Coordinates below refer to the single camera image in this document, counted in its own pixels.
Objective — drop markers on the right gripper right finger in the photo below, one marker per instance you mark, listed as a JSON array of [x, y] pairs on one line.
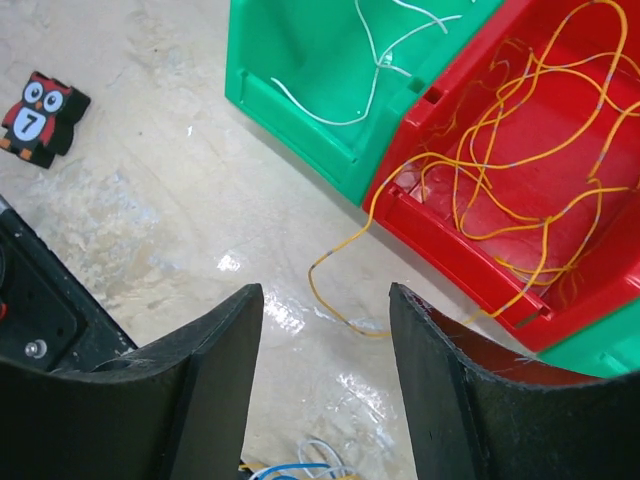
[[477, 410]]

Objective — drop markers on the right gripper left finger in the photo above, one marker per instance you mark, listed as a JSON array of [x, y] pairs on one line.
[[174, 409]]

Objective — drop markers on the green bin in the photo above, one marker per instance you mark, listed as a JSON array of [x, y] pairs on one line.
[[605, 349], [333, 79]]

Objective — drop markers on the red bin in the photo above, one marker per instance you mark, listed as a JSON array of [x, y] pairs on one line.
[[516, 174]]

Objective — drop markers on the owl number tile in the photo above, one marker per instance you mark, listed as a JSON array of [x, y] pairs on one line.
[[41, 125]]

